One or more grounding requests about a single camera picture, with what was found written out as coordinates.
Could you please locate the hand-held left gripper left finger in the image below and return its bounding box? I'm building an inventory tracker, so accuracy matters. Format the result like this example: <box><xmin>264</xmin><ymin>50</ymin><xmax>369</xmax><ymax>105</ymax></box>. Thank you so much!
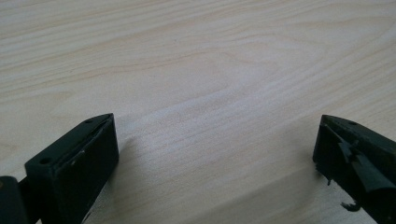
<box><xmin>24</xmin><ymin>113</ymin><xmax>120</xmax><ymax>224</ymax></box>

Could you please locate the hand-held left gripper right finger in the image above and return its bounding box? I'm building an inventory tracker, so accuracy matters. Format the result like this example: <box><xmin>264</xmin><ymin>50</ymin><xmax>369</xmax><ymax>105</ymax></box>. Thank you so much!
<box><xmin>312</xmin><ymin>114</ymin><xmax>396</xmax><ymax>224</ymax></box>

